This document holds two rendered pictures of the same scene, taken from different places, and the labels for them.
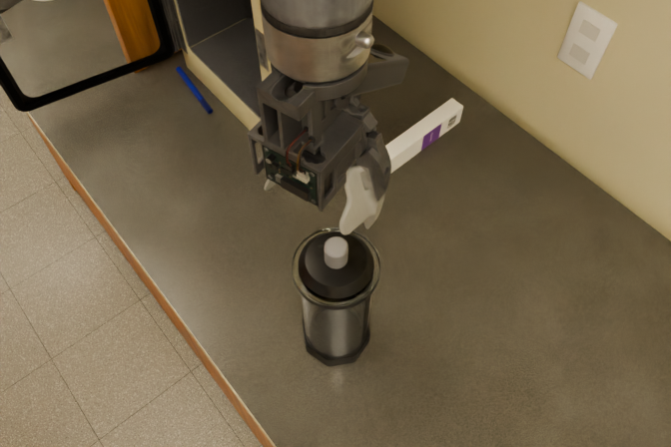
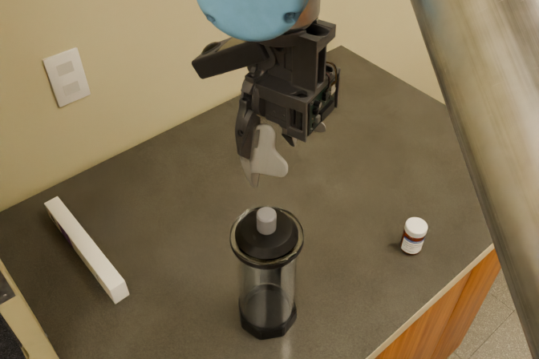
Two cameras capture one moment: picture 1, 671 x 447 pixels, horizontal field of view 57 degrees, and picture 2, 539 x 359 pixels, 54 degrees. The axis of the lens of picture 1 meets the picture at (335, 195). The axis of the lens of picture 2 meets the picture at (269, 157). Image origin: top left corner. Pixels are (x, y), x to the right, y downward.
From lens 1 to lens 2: 0.59 m
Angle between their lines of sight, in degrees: 55
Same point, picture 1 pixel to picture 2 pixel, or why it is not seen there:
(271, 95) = (324, 36)
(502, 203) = (156, 191)
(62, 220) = not seen: outside the picture
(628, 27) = (83, 42)
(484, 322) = not seen: hidden behind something
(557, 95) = (79, 128)
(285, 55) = (314, 2)
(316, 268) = (276, 240)
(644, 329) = not seen: hidden behind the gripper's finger
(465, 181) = (129, 211)
